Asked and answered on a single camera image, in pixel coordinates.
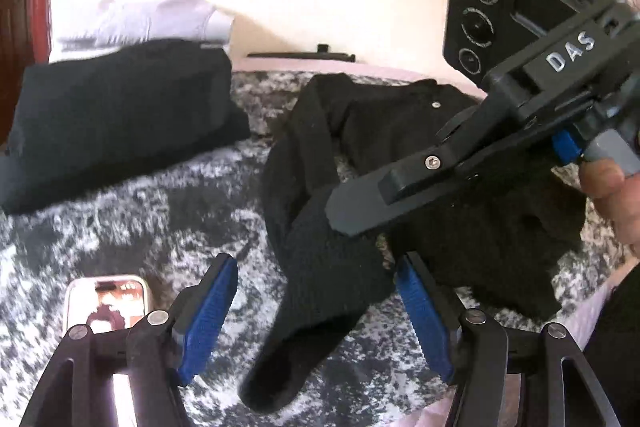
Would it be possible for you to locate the folded black garment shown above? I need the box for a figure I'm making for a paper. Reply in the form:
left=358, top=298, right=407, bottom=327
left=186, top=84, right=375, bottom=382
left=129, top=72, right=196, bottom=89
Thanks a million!
left=0, top=38, right=251, bottom=215

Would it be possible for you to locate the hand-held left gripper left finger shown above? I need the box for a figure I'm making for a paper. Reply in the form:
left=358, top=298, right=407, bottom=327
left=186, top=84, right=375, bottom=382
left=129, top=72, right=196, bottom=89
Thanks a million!
left=20, top=252, right=239, bottom=427

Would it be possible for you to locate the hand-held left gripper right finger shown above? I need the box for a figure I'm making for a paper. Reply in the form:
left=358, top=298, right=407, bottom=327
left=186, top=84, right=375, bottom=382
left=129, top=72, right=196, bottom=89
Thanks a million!
left=392, top=251, right=621, bottom=427

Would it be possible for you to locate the black knit cardigan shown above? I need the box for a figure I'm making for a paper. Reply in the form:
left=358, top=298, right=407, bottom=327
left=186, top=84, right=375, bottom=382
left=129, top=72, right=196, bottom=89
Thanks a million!
left=239, top=73, right=588, bottom=413

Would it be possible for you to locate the grey mottled blanket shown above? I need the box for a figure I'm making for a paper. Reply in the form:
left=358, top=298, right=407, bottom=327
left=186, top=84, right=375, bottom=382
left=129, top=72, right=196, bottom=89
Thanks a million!
left=0, top=67, right=640, bottom=427

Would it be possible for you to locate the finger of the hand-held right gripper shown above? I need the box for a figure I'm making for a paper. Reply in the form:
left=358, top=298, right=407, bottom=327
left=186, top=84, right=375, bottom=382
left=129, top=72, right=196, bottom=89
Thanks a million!
left=325, top=104, right=556, bottom=238

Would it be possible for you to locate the folded white garment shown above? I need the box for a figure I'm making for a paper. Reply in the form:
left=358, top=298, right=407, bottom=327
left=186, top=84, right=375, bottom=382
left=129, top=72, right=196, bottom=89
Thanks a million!
left=57, top=0, right=236, bottom=55

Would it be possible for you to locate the smartphone in clear case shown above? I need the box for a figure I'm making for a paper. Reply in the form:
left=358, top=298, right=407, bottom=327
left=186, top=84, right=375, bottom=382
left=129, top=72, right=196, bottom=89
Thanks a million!
left=64, top=274, right=151, bottom=338

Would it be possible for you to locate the person's right hand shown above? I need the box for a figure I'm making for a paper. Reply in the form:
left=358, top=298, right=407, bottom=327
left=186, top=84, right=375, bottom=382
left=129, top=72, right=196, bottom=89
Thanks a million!
left=580, top=158, right=640, bottom=258

